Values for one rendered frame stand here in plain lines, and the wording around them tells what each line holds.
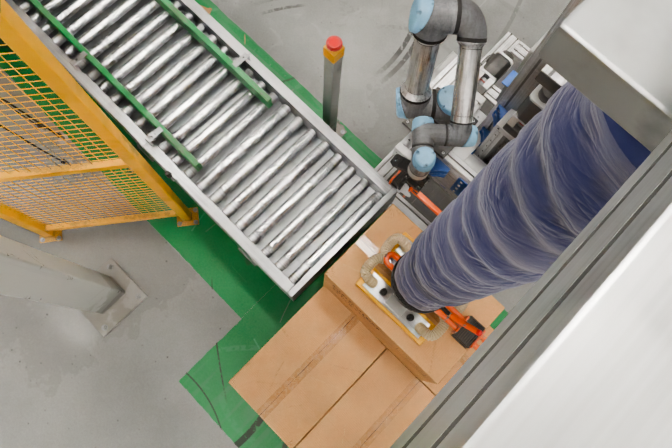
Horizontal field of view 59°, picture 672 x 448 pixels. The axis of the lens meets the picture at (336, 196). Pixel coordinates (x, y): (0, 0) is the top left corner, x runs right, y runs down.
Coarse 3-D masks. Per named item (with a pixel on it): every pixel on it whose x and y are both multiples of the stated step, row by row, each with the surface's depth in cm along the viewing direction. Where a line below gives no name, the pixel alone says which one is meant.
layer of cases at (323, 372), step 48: (288, 336) 265; (336, 336) 266; (240, 384) 259; (288, 384) 260; (336, 384) 261; (384, 384) 261; (432, 384) 262; (288, 432) 255; (336, 432) 256; (384, 432) 256
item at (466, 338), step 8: (464, 320) 214; (472, 320) 216; (456, 328) 215; (464, 328) 215; (480, 328) 215; (456, 336) 213; (464, 336) 214; (472, 336) 214; (480, 336) 213; (464, 344) 213; (472, 344) 212
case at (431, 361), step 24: (384, 216) 240; (360, 240) 237; (384, 240) 237; (336, 264) 234; (360, 264) 234; (336, 288) 240; (360, 312) 239; (432, 312) 231; (480, 312) 231; (384, 336) 238; (408, 336) 228; (408, 360) 237; (432, 360) 226; (456, 360) 226
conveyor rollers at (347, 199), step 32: (64, 0) 307; (128, 0) 305; (96, 32) 301; (128, 64) 296; (160, 64) 298; (192, 96) 293; (224, 96) 294; (192, 128) 290; (288, 128) 290; (224, 160) 285; (256, 160) 285; (288, 160) 287; (224, 192) 281; (352, 192) 283; (288, 224) 279; (320, 224) 278; (352, 224) 279; (288, 256) 274; (320, 256) 275
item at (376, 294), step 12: (360, 288) 230; (372, 288) 229; (384, 288) 227; (372, 300) 229; (384, 300) 228; (384, 312) 229; (408, 312) 227; (408, 324) 226; (432, 324) 227; (420, 336) 226
